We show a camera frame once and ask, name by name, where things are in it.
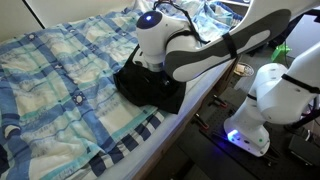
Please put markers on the orange black clamp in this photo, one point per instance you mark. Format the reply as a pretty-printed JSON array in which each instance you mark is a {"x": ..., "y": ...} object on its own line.
[
  {"x": 201, "y": 121},
  {"x": 220, "y": 101}
]

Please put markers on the white sheeted mattress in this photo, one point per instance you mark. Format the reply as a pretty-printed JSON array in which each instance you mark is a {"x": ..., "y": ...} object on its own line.
[{"x": 160, "y": 133}]

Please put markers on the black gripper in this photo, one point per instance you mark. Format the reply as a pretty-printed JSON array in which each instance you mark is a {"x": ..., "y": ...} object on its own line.
[{"x": 163, "y": 79}]

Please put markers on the wooden bed frame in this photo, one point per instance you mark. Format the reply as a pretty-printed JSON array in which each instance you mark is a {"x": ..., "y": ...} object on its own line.
[{"x": 186, "y": 123}]

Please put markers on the green plastic object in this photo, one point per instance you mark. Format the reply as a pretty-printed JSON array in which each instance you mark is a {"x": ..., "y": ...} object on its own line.
[{"x": 280, "y": 52}]

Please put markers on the black foot pedal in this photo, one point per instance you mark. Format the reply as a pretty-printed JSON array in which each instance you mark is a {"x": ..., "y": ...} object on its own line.
[{"x": 305, "y": 150}]

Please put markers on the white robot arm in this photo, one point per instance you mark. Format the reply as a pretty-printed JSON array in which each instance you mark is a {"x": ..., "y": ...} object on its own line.
[{"x": 206, "y": 43}]

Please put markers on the blue plaid blanket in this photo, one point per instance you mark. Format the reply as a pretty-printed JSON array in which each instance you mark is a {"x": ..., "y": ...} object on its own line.
[{"x": 60, "y": 86}]

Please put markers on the round patterned plate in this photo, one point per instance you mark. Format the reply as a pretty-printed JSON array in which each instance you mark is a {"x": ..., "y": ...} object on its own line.
[{"x": 243, "y": 69}]

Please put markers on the black jacket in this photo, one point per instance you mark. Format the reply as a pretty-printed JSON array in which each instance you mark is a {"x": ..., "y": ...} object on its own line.
[{"x": 146, "y": 91}]

